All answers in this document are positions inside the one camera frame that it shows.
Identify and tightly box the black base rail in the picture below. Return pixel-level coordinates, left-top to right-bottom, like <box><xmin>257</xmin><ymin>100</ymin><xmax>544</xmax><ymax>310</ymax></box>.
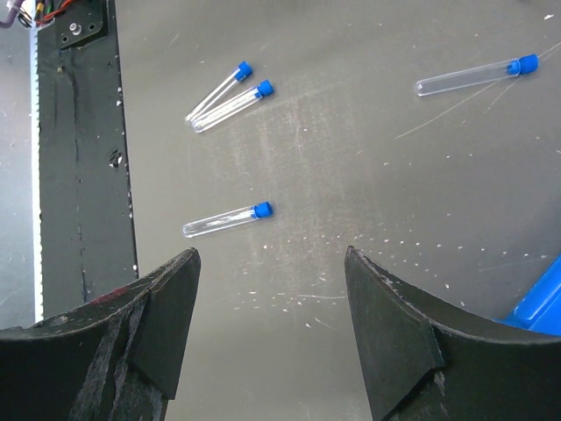
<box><xmin>36</xmin><ymin>1</ymin><xmax>138</xmax><ymax>319</ymax></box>

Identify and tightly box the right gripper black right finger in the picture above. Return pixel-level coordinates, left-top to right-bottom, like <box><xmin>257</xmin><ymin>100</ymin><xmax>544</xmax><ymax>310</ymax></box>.
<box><xmin>344</xmin><ymin>247</ymin><xmax>560</xmax><ymax>420</ymax></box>

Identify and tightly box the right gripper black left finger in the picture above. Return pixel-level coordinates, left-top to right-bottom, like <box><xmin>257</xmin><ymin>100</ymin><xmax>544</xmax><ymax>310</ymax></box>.
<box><xmin>1</xmin><ymin>248</ymin><xmax>201</xmax><ymax>420</ymax></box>

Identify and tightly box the blue-capped test tube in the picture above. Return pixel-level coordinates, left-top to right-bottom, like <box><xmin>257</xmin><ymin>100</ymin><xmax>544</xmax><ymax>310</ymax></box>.
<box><xmin>414</xmin><ymin>54</ymin><xmax>539</xmax><ymax>97</ymax></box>
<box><xmin>191</xmin><ymin>80</ymin><xmax>274</xmax><ymax>133</ymax></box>
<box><xmin>182</xmin><ymin>202</ymin><xmax>274</xmax><ymax>239</ymax></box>
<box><xmin>185</xmin><ymin>61</ymin><xmax>252</xmax><ymax>123</ymax></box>

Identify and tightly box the blue plastic divided bin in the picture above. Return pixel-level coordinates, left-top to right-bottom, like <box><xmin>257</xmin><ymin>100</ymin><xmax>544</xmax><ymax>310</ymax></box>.
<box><xmin>495</xmin><ymin>256</ymin><xmax>561</xmax><ymax>337</ymax></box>

